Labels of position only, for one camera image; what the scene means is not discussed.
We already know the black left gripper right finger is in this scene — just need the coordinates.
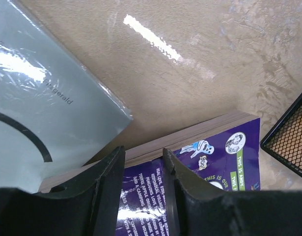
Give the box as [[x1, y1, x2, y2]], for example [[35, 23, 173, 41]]
[[163, 148, 239, 236]]

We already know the purple paperback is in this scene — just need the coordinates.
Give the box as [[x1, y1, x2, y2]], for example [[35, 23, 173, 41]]
[[31, 111, 260, 236]]

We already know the wooden shelf with wire frame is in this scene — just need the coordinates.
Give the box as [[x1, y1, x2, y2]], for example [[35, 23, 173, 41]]
[[260, 93, 302, 177]]

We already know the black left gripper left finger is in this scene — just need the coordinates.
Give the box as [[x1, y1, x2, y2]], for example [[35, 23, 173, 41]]
[[50, 146, 125, 236]]

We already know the pale Gatsby book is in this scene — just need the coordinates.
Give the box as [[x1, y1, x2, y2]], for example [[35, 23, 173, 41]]
[[0, 0, 132, 193]]

